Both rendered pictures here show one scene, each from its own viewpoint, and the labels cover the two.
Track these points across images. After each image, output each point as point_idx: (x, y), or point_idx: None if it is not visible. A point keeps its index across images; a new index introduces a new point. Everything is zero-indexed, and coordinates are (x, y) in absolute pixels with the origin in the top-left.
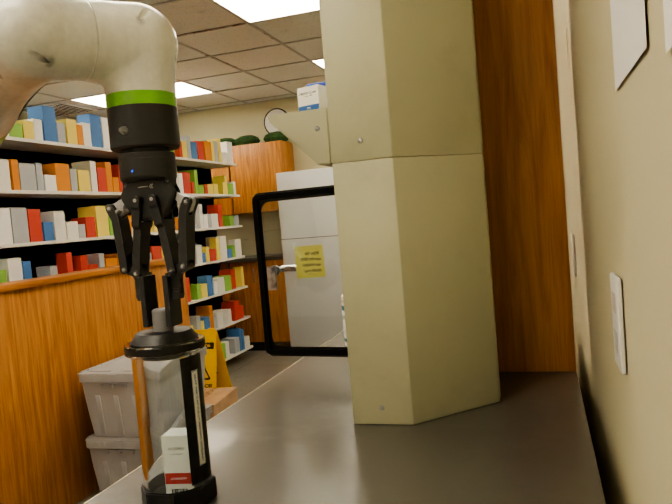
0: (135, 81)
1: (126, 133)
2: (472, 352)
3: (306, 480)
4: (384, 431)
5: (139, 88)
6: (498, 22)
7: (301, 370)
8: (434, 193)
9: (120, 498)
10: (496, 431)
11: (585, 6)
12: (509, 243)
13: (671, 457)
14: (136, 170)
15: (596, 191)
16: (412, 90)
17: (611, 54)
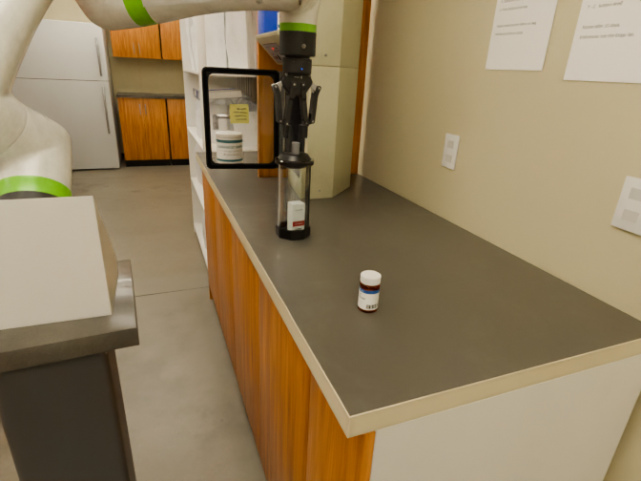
0: (312, 19)
1: (304, 48)
2: (346, 164)
3: (330, 220)
4: (324, 200)
5: (312, 23)
6: None
7: (221, 177)
8: (346, 87)
9: (261, 238)
10: (367, 197)
11: (429, 12)
12: None
13: (512, 189)
14: (303, 69)
15: (418, 96)
16: (347, 31)
17: (480, 52)
